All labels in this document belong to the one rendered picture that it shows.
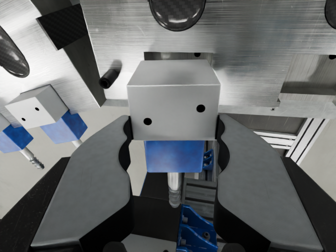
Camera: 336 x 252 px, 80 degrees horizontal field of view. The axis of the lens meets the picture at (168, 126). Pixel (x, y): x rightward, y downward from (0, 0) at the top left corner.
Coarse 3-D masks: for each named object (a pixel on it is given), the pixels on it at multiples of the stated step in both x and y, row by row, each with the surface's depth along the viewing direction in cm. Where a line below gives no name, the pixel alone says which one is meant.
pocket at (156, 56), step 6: (144, 54) 16; (150, 54) 18; (156, 54) 18; (162, 54) 18; (168, 54) 18; (174, 54) 18; (180, 54) 18; (186, 54) 18; (192, 54) 18; (198, 54) 18; (204, 54) 18; (210, 54) 18; (210, 60) 18
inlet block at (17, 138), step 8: (0, 120) 28; (0, 128) 28; (8, 128) 29; (16, 128) 30; (24, 128) 31; (0, 136) 29; (8, 136) 29; (16, 136) 30; (24, 136) 31; (0, 144) 30; (8, 144) 30; (16, 144) 30; (24, 144) 31; (24, 152) 32; (32, 160) 33; (40, 168) 34
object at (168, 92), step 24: (144, 72) 12; (168, 72) 12; (192, 72) 12; (144, 96) 11; (168, 96) 11; (192, 96) 11; (216, 96) 11; (144, 120) 12; (168, 120) 12; (192, 120) 12; (216, 120) 12; (144, 144) 14; (168, 144) 14; (192, 144) 14; (168, 168) 15; (192, 168) 15; (168, 192) 19
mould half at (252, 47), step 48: (96, 0) 14; (144, 0) 14; (240, 0) 13; (288, 0) 12; (96, 48) 16; (144, 48) 16; (192, 48) 15; (240, 48) 14; (288, 48) 14; (240, 96) 17
